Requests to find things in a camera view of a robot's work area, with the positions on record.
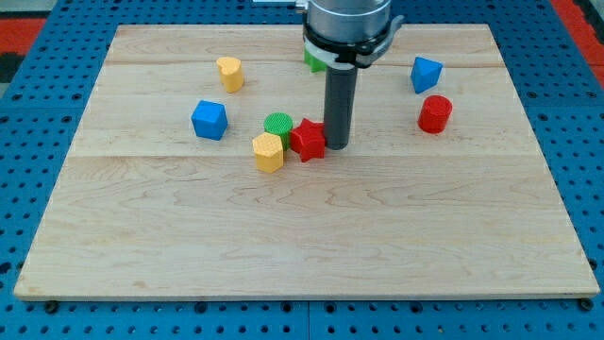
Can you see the wooden board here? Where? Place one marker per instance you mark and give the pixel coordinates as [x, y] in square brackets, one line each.
[145, 210]

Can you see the red star block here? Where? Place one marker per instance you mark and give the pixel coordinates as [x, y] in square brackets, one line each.
[308, 140]

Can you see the yellow hexagon block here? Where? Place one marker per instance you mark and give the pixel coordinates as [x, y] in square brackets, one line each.
[268, 151]

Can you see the green cylinder block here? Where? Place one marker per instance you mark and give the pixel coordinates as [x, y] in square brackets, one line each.
[280, 124]

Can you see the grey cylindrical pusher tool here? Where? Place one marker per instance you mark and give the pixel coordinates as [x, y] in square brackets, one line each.
[338, 106]

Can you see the green star block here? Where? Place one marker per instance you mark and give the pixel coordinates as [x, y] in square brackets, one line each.
[314, 63]

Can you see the blue cube block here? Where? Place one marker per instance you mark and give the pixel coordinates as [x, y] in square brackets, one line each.
[209, 120]

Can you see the yellow heart block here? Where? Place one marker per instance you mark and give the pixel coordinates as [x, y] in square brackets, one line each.
[230, 73]

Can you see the red cylinder block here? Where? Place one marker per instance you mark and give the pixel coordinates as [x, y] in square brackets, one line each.
[434, 114]

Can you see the blue triangle block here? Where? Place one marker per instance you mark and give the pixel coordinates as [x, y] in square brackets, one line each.
[425, 74]

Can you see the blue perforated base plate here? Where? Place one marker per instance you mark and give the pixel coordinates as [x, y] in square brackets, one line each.
[45, 99]

